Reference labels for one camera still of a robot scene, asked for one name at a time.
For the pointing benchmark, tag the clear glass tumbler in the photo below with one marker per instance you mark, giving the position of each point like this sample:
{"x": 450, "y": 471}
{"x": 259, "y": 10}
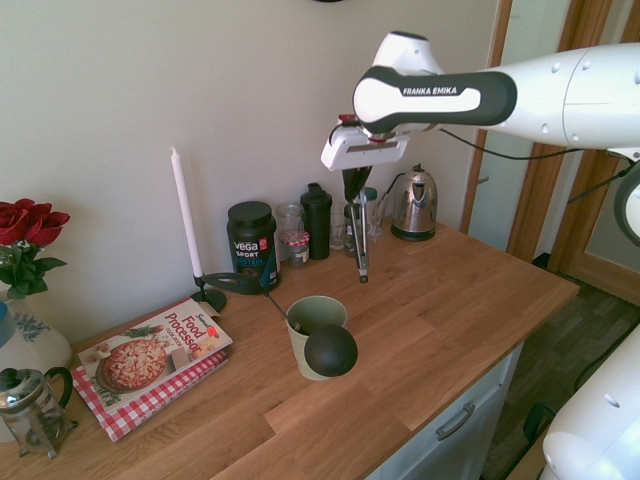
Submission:
{"x": 338, "y": 227}

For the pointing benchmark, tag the black shaker bottle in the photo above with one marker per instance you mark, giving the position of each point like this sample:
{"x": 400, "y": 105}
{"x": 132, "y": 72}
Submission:
{"x": 316, "y": 225}

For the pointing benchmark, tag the black Vega protein tub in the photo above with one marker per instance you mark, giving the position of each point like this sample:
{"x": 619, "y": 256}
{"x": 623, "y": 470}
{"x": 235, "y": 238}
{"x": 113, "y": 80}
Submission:
{"x": 251, "y": 245}

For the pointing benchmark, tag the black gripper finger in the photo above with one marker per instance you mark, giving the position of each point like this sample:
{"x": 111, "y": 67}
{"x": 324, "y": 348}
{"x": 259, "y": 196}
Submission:
{"x": 364, "y": 177}
{"x": 349, "y": 182}

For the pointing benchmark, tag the white floral jug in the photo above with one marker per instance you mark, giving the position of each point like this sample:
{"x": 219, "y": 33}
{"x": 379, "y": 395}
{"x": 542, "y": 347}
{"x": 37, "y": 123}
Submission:
{"x": 30, "y": 335}

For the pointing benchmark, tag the metal kitchen tongs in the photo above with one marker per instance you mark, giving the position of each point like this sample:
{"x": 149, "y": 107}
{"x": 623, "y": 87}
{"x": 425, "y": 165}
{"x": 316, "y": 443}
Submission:
{"x": 361, "y": 240}

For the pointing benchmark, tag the red gingham book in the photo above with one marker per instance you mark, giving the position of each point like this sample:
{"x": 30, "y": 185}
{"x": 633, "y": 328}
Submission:
{"x": 130, "y": 417}

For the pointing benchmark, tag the white cabinet drawer front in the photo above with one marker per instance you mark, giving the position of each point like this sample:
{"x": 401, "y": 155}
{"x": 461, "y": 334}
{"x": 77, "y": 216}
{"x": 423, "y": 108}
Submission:
{"x": 470, "y": 395}

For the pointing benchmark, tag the wooden door frame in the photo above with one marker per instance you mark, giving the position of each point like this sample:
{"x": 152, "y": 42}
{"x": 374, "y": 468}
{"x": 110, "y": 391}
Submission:
{"x": 545, "y": 200}

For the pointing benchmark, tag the red roses bunch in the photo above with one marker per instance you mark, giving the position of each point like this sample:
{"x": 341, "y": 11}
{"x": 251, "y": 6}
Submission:
{"x": 25, "y": 235}

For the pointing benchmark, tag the green utensil holder cup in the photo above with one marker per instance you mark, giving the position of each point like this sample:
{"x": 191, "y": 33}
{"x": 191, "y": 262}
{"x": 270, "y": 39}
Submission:
{"x": 312, "y": 310}

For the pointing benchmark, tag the empty clear glass jar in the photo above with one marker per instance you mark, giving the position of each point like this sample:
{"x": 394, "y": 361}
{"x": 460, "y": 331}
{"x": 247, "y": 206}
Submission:
{"x": 289, "y": 217}

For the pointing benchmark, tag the black ladle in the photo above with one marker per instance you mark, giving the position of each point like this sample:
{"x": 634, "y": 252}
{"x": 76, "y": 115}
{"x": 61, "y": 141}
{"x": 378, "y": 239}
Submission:
{"x": 331, "y": 351}

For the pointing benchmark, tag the glass French press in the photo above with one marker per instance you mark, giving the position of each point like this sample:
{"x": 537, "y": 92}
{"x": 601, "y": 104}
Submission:
{"x": 30, "y": 415}

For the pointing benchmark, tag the black candle holder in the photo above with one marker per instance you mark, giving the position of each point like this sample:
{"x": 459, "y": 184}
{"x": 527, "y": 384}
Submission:
{"x": 212, "y": 299}

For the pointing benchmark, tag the black slotted spatula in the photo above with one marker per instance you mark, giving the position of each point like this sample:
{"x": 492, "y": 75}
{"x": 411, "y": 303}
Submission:
{"x": 235, "y": 282}

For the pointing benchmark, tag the Food Processor cookbook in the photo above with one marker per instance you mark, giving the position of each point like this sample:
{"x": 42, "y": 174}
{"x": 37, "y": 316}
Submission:
{"x": 145, "y": 352}

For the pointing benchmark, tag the stainless steel kettle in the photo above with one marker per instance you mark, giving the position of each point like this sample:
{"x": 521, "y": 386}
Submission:
{"x": 415, "y": 205}

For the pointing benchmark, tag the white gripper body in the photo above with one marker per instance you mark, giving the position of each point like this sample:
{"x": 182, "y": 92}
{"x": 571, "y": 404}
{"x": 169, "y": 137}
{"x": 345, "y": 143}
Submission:
{"x": 360, "y": 152}

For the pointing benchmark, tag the white taper candle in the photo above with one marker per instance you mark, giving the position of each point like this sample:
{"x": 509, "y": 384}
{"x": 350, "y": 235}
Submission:
{"x": 186, "y": 215}

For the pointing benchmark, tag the spice jar dark lid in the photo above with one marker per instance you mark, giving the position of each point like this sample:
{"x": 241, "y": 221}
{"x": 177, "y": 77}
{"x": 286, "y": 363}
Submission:
{"x": 349, "y": 235}

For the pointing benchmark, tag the small jar red gingham lid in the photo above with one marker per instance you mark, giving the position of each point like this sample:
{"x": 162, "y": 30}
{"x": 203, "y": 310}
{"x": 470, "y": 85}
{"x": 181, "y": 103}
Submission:
{"x": 296, "y": 250}

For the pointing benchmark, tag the round black wall object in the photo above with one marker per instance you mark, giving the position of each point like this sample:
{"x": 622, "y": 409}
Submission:
{"x": 327, "y": 1}

